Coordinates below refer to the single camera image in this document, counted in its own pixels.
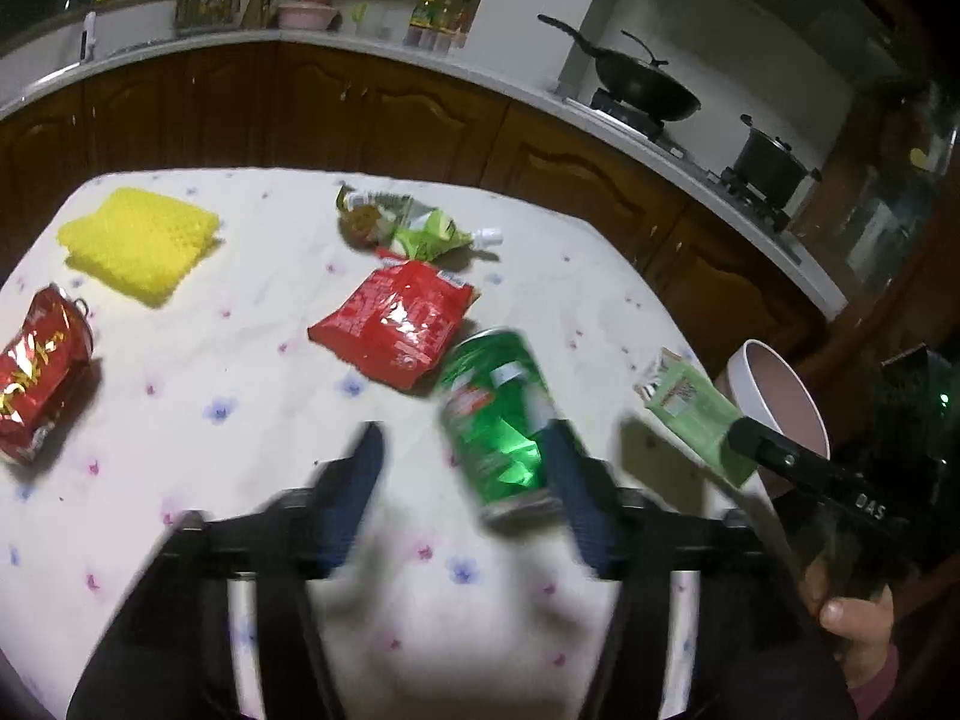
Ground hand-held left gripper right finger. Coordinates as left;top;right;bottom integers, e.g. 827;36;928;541
544;420;856;720

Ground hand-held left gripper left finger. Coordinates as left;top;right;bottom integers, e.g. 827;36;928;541
67;420;387;720

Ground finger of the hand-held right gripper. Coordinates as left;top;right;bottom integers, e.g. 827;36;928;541
727;416;910;535

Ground pink bin with white rim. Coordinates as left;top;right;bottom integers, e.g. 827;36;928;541
724;340;832;500

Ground crushed green can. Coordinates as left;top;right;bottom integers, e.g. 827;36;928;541
435;328;567;526

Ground light green small packet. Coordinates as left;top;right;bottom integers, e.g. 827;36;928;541
634;347;760;488

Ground person's right forearm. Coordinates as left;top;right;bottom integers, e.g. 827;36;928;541
844;645;901;720

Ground person's right hand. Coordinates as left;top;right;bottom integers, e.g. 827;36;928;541
799;583;897;685

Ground floral white tablecloth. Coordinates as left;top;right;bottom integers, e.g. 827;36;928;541
0;167;751;720

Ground red snack bag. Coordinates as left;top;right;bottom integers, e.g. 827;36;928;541
307;259;477;391

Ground wooden framed glass door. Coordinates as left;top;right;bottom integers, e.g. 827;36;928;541
787;0;960;466

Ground green spout pouch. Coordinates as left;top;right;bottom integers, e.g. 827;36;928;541
375;206;502;263

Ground brown green wrapper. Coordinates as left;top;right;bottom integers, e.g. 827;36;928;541
335;184;415;248

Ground black stock pot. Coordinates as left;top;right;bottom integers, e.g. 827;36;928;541
731;114;824;200

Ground yellow sponge cloth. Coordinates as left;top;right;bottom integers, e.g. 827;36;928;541
58;187;222;308

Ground crushed red can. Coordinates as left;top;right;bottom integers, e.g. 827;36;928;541
0;283;98;466

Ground gas stove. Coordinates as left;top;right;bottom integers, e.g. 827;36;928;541
566;86;803;263

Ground wooden base cabinets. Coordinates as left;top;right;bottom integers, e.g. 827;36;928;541
0;41;833;391

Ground black wok with lid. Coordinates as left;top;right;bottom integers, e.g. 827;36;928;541
538;13;702;123

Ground pink basin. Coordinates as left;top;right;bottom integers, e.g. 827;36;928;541
277;0;338;29

